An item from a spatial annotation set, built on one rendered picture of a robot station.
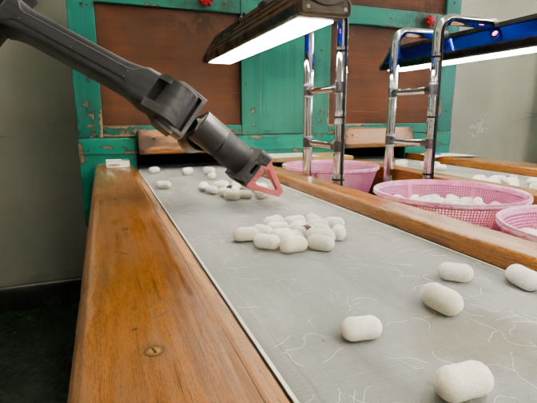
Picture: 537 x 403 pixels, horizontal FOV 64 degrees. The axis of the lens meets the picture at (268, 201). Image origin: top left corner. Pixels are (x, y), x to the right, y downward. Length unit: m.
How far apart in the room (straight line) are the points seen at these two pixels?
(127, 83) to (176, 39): 0.65
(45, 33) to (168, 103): 0.25
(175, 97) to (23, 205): 1.60
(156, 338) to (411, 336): 0.19
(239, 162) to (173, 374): 0.54
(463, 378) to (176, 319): 0.18
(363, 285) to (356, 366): 0.14
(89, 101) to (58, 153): 0.89
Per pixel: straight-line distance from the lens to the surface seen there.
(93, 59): 0.79
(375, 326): 0.33
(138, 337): 0.30
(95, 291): 0.38
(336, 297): 0.41
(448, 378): 0.28
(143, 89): 0.74
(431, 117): 1.04
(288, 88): 1.48
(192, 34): 1.40
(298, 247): 0.51
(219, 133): 0.74
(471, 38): 1.20
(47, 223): 2.25
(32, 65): 2.21
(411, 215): 0.64
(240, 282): 0.43
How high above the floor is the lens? 0.90
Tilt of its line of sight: 11 degrees down
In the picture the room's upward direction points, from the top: straight up
